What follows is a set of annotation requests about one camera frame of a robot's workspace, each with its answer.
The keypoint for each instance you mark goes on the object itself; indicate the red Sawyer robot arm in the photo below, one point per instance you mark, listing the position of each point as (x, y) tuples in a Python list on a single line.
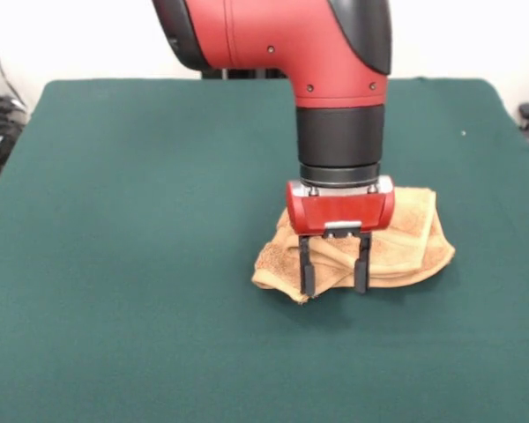
[(291, 44)]

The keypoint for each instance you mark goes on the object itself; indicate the dark green table cloth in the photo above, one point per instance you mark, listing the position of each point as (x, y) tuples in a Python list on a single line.
[(114, 264)]

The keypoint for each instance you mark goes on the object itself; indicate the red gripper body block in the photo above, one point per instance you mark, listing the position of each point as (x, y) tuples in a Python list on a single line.
[(344, 211)]

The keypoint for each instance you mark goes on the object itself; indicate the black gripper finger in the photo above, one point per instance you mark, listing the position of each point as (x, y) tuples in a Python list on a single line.
[(362, 275), (308, 277)]

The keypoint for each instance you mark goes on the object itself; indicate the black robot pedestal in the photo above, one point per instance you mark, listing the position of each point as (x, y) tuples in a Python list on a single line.
[(211, 74)]

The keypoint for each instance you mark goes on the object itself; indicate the black equipment pile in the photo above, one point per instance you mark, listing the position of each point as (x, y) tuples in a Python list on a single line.
[(6, 132)]

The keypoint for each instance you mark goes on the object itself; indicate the tan terry towel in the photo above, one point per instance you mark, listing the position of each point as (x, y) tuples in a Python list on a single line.
[(419, 238)]

